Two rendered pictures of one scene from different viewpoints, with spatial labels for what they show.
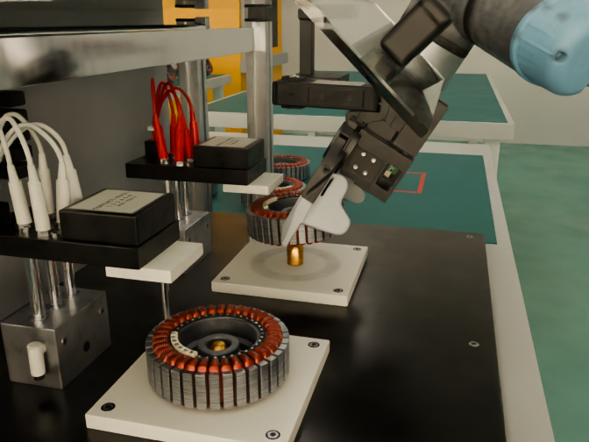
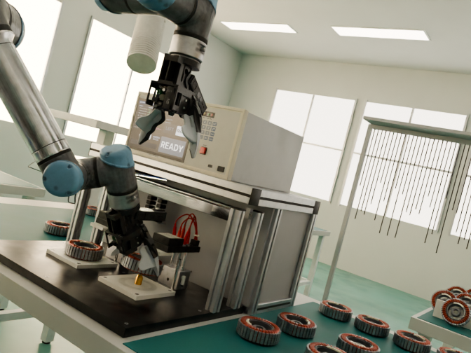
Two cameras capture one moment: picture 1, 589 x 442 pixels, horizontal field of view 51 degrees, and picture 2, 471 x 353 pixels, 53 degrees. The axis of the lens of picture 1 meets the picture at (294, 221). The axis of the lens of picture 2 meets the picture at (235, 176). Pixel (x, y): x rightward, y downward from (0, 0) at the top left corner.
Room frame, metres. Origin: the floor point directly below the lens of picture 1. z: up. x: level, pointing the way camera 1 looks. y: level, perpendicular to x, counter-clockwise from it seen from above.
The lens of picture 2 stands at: (1.27, -1.15, 1.16)
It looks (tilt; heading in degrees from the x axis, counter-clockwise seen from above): 1 degrees down; 110
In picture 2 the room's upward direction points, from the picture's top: 15 degrees clockwise
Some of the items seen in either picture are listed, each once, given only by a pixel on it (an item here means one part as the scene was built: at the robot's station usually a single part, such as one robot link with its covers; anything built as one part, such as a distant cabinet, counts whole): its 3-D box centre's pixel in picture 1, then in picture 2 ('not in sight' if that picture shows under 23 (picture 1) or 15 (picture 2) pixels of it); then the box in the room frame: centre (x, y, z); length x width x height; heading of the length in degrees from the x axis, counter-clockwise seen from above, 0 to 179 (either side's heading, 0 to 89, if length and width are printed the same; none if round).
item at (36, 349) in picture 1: (37, 360); not in sight; (0.42, 0.20, 0.80); 0.01 x 0.01 x 0.03; 75
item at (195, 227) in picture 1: (180, 239); (174, 276); (0.70, 0.14, 0.80); 0.08 x 0.05 x 0.06; 165
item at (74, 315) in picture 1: (60, 333); (120, 251); (0.46, 0.20, 0.80); 0.08 x 0.05 x 0.06; 165
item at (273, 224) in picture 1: (295, 216); (142, 263); (0.66, 0.00, 0.84); 0.11 x 0.11 x 0.04
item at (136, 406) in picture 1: (220, 379); (82, 258); (0.43, 0.06, 0.78); 0.15 x 0.15 x 0.01; 75
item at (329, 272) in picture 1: (294, 267); (137, 286); (0.66, 0.00, 0.78); 0.15 x 0.15 x 0.01; 75
